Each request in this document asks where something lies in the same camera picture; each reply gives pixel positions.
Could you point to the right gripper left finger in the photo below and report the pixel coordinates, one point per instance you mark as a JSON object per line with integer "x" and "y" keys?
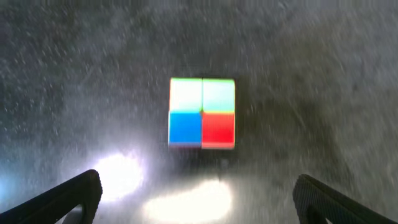
{"x": 62, "y": 199}

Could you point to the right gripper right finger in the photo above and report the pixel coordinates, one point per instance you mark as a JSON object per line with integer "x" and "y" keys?
{"x": 329, "y": 202}

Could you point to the many-coloured puzzle cube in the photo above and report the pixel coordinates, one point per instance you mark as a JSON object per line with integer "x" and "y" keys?
{"x": 202, "y": 112}

